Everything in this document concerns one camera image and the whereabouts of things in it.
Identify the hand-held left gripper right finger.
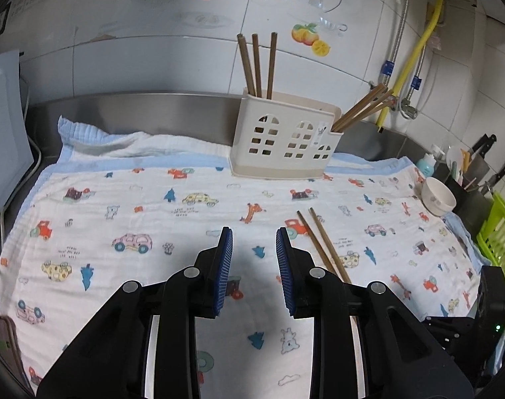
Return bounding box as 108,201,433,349
275,226,473,399

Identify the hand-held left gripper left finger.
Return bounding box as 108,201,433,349
36,226,234,399

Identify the black-handled kitchen knife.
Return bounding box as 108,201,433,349
482,158,505,195

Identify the braided metal hose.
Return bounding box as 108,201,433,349
379,0,412,89
402,45,428,109

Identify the white ceramic bowl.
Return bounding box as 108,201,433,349
421,177,457,217

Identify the brown wooden chopstick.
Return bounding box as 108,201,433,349
335,96,398,133
333,90,393,132
252,32,263,98
266,32,278,100
237,34,257,97
296,210,348,282
309,207,353,284
331,84,385,131

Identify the white plastic spoon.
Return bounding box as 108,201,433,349
445,145,463,175

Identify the black-handled cleaver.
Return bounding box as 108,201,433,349
468,133,498,184

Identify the black utensil container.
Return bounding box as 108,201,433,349
443,162,492,213

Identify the orange slice fruit wall sticker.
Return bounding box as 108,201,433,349
291,22,332,57

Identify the teal pump bottle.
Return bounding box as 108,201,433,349
416,145,446,178

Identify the cream plastic chopstick holder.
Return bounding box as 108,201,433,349
229,87,344,178

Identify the printed cartoon blanket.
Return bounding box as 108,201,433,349
0,114,492,399

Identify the green plastic rack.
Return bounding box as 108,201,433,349
477,193,505,276

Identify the metal water valve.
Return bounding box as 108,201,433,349
396,100,420,120

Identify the yellow gas hose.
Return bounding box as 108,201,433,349
376,0,446,132

